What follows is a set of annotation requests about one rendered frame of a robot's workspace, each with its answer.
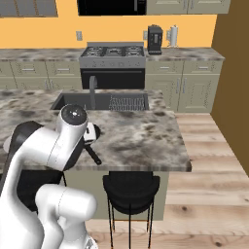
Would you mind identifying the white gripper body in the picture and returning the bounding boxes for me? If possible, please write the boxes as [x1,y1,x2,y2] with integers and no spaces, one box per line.
[84,122,97,144]

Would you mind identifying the black frying pan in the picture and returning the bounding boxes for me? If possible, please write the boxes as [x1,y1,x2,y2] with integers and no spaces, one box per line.
[83,124,103,166]

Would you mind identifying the white plate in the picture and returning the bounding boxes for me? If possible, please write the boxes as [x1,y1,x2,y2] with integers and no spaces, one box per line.
[2,136,14,154]

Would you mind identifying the dark grey sink basin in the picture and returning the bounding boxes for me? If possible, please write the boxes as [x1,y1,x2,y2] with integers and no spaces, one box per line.
[50,90,151,112]

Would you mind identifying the dark grey tap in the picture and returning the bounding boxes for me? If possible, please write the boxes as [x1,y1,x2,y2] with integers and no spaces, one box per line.
[89,75,98,111]

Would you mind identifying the grey-green island base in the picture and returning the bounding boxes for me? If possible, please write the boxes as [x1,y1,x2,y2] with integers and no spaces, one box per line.
[63,170,170,223]

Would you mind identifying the black bar stool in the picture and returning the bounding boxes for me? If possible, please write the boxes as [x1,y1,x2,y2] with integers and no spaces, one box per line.
[102,171,161,249]
[0,169,68,213]

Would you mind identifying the grey stove with oven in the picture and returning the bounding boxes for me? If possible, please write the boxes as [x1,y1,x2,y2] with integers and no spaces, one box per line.
[79,41,147,90]

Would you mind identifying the grey-green base cupboards with drawers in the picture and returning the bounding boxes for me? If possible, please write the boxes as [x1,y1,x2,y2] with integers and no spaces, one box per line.
[0,60,83,91]
[144,59,225,114]

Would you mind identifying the black coffee machine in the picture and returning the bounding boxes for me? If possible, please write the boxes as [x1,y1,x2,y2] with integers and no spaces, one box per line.
[147,24,164,55]

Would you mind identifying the black microwave oven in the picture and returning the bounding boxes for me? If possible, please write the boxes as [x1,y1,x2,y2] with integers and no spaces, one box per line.
[76,0,148,17]

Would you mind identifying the wire dish rack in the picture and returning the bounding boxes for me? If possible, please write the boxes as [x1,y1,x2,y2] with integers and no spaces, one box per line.
[108,94,146,112]

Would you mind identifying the grey-green wall cupboards with glass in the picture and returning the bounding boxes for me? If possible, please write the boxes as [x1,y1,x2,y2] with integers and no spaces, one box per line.
[0,0,59,18]

